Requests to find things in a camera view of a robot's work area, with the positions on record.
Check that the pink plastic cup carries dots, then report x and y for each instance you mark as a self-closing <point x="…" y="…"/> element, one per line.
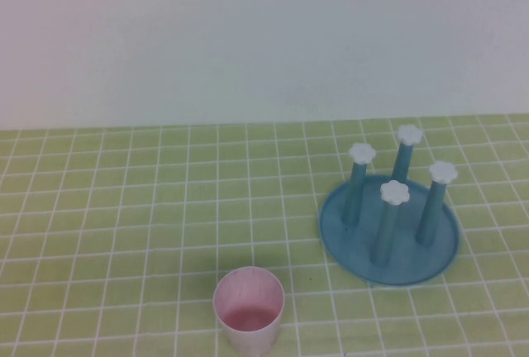
<point x="248" y="332"/>

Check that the blue cup stand white caps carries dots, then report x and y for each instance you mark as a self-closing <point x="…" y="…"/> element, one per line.
<point x="392" y="258"/>

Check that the green checked tablecloth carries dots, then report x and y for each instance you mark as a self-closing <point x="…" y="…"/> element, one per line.
<point x="124" y="229"/>

